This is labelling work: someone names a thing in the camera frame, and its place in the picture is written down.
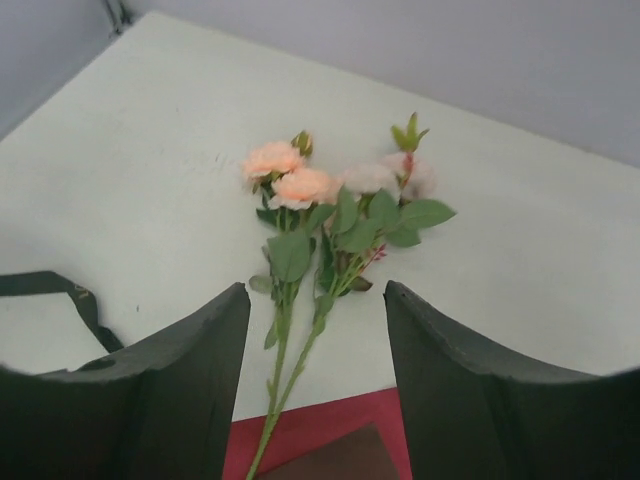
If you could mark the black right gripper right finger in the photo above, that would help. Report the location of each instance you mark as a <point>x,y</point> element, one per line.
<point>475,409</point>

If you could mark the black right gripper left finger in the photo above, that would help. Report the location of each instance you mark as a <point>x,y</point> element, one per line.
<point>158,409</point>

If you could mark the brown wrapping paper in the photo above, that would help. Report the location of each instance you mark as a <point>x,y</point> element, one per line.
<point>302,430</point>

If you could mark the black ribbon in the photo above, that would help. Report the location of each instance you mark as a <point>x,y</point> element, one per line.
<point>50,323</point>

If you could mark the pink flower tall bunch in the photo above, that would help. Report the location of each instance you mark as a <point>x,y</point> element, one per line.
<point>351,223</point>

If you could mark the pink flower small bunch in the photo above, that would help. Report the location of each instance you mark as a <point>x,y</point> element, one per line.
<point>285,225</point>

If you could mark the left aluminium frame post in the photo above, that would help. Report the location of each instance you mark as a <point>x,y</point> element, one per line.
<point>119,14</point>

